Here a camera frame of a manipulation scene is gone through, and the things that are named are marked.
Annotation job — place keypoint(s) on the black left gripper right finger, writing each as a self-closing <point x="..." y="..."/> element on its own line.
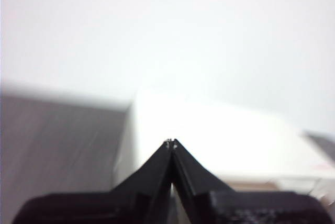
<point x="222" y="205"/>

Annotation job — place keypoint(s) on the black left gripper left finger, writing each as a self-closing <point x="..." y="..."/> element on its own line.
<point x="125" y="203"/>

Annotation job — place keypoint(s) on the cream white Toshiba toaster oven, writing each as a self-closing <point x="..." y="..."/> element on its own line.
<point x="222" y="135"/>

